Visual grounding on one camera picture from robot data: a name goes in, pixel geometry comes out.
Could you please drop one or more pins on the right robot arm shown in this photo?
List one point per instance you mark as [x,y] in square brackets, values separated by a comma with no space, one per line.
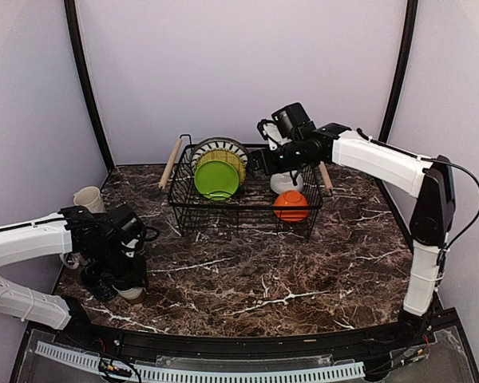
[295,142]

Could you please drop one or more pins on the left wooden rack handle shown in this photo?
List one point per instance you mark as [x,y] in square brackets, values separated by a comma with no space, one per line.
[170,163]

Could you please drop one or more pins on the white cable duct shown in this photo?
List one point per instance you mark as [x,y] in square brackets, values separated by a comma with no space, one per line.
[196,371]

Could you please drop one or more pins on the right wooden rack handle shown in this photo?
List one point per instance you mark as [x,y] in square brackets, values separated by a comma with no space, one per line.
[326,178]

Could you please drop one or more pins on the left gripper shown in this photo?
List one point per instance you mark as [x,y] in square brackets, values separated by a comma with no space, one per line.
[134,278]

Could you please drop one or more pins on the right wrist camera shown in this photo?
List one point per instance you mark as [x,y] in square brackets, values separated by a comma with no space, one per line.
[270,133]

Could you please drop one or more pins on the white ceramic bowl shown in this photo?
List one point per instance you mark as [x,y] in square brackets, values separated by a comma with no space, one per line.
[283,182]

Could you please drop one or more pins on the black front rail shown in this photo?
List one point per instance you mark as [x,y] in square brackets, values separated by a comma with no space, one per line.
[129,345]

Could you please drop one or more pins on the green plastic plate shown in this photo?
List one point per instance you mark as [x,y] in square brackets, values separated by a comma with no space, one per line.
[216,180]

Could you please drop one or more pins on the white brown-band cup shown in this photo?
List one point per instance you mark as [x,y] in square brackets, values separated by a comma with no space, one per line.
[133,295]

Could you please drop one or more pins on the wooden rack handle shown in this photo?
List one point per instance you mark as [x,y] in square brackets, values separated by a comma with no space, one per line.
[326,178]
[170,163]

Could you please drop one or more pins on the patterned white mug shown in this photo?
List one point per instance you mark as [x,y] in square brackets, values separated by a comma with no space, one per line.
[71,260]

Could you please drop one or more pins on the orange bowl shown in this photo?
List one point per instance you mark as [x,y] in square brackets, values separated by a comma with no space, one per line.
[291,206]

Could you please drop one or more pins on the black wire dish rack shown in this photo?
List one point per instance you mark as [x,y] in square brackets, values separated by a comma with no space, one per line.
[251,207]

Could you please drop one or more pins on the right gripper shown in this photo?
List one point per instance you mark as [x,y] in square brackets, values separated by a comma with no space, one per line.
[255,159]

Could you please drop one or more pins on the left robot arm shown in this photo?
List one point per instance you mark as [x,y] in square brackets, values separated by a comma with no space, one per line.
[110,242]

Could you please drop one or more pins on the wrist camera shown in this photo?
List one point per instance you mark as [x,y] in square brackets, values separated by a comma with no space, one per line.
[135,234]
[270,133]

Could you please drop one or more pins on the dark green mug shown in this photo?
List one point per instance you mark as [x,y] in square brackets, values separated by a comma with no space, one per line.
[96,284]

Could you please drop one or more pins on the yellow woven plate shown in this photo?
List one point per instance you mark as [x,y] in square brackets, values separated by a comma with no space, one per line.
[239,162]

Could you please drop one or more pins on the floral white tall cup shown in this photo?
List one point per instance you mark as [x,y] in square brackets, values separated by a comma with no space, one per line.
[90,197]

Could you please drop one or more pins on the blue striped white plate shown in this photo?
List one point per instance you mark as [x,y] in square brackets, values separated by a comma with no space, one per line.
[218,143]

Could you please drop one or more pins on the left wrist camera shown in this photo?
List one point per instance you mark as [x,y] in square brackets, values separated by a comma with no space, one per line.
[135,234]

